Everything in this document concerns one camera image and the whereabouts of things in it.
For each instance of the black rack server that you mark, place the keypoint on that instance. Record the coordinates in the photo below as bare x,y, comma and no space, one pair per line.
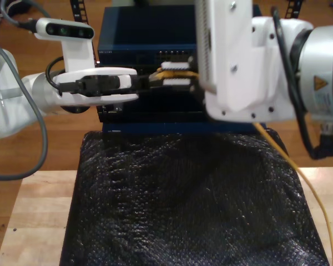
150,66

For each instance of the small dark object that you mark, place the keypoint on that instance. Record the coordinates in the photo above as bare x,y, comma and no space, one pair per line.
142,1

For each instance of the black bubble mat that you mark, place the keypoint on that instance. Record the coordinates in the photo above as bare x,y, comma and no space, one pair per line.
155,207

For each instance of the blue network switch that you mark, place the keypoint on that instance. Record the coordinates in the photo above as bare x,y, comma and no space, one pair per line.
144,27

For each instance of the black perforated rack post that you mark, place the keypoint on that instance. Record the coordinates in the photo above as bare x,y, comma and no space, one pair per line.
79,11
292,8

